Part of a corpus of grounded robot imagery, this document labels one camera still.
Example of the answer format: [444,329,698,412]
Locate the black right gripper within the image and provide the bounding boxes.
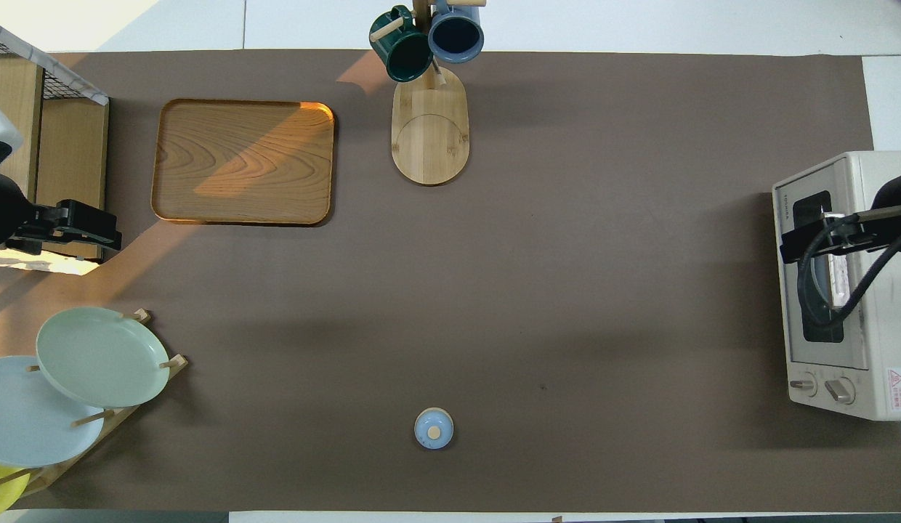
[779,215,885,264]

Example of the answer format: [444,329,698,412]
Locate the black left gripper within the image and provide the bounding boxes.
[12,200,124,256]

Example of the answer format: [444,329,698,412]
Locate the glass oven door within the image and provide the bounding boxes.
[772,156,876,373]

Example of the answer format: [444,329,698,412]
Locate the cream toaster oven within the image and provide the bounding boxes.
[772,150,901,421]

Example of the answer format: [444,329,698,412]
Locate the wooden stepped shelf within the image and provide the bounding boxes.
[0,54,110,262]

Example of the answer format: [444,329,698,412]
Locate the pale green plate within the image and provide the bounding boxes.
[36,306,171,409]

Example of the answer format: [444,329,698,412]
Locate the light blue racked plate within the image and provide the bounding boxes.
[0,355,107,469]

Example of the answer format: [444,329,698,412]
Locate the marble pattern shelf edge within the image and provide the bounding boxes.
[0,17,109,107]

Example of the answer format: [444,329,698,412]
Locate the wooden plate rack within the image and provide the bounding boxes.
[0,308,190,499]

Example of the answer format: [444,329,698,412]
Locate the wooden serving tray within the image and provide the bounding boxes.
[150,98,336,226]

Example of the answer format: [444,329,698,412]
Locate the brown table mat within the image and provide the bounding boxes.
[0,49,901,514]

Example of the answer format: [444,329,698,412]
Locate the yellow plate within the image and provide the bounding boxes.
[0,461,31,516]

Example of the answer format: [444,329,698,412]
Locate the wooden mug tree stand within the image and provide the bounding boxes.
[369,0,488,187]

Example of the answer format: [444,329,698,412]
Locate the dark green mug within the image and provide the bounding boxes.
[369,6,435,83]

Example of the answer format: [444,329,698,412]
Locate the blue mug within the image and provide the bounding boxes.
[427,0,485,65]

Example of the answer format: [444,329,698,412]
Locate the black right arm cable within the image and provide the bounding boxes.
[797,214,901,329]

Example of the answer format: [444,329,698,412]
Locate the black wire mesh panel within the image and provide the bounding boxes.
[0,33,77,101]

